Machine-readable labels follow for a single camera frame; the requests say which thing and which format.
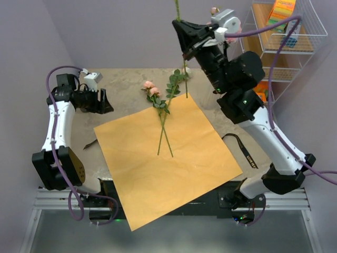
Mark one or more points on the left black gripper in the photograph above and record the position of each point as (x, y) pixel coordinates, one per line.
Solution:
(101, 107)

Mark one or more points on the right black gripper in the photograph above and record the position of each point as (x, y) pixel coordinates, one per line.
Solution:
(191, 35)

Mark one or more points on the pale pink rose stem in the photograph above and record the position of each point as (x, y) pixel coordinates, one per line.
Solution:
(178, 17)

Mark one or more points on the peach rose stem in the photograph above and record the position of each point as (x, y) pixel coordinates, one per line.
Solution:
(153, 95)

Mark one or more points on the orange wrapping paper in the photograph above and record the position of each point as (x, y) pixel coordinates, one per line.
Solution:
(155, 174)

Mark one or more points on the black printed ribbon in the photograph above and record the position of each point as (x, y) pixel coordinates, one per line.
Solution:
(245, 150)

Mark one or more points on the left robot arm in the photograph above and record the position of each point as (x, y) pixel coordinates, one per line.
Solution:
(68, 96)

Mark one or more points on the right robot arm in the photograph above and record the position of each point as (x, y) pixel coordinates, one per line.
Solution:
(235, 81)

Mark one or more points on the white rose leafy stem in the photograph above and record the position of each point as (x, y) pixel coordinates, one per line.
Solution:
(173, 90)

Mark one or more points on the orange box in basket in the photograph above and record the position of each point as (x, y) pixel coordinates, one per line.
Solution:
(262, 90)

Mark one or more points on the colourful sponge pack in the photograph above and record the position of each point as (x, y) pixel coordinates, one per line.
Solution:
(281, 10)

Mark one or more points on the blue puzzle cube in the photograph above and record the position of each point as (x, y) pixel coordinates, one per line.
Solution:
(291, 42)

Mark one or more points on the grey tall box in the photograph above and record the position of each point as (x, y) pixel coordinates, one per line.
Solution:
(295, 26)

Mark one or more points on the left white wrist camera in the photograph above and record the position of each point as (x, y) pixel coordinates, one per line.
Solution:
(92, 79)

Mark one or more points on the white wire shelf rack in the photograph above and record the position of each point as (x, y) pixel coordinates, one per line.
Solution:
(291, 61)

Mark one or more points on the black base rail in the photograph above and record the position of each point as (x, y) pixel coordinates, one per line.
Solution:
(220, 202)

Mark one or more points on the aluminium frame rail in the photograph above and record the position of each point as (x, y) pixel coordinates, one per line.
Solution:
(284, 225)

